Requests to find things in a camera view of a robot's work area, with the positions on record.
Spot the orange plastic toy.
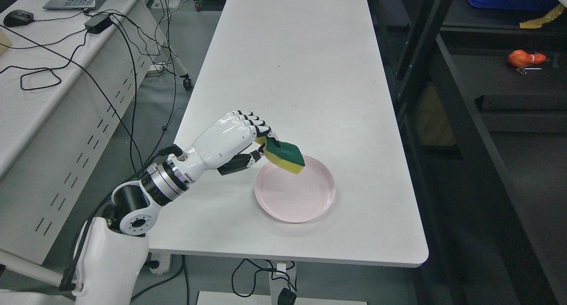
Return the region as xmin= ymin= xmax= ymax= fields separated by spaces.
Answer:
xmin=508 ymin=49 xmax=547 ymax=68

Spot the white side desk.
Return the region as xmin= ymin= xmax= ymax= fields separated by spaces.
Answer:
xmin=1 ymin=0 xmax=151 ymax=287

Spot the black cable on desk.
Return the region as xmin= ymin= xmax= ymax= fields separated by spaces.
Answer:
xmin=0 ymin=8 xmax=147 ymax=172

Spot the dark metal shelf rack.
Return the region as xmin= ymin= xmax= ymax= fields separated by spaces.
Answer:
xmin=369 ymin=0 xmax=566 ymax=305

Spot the green yellow sponge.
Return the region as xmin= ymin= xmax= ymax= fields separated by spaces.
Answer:
xmin=255 ymin=137 xmax=306 ymax=174

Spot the white power strip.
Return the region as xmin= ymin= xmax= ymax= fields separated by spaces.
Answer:
xmin=148 ymin=252 xmax=172 ymax=275

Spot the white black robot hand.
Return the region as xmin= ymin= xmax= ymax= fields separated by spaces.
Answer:
xmin=171 ymin=110 xmax=281 ymax=183

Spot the pink round plate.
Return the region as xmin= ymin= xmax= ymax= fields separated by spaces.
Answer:
xmin=254 ymin=155 xmax=336 ymax=223

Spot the black computer mouse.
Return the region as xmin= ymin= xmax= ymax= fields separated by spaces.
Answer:
xmin=3 ymin=9 xmax=35 ymax=27

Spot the black plug under table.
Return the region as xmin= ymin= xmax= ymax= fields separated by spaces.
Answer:
xmin=276 ymin=288 xmax=297 ymax=305

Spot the yellow tape piece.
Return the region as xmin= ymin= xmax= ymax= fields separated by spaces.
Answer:
xmin=519 ymin=4 xmax=565 ymax=29

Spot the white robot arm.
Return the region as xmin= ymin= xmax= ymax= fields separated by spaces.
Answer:
xmin=59 ymin=145 xmax=204 ymax=305

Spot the black power adapter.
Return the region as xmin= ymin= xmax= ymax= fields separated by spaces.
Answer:
xmin=84 ymin=12 xmax=112 ymax=35

